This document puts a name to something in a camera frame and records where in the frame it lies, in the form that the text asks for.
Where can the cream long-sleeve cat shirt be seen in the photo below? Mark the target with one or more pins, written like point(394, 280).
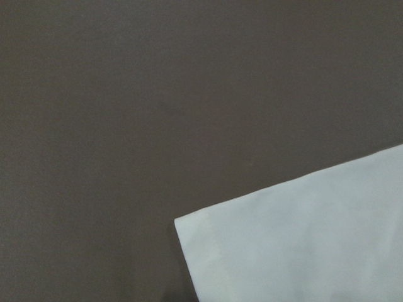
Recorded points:
point(332, 235)

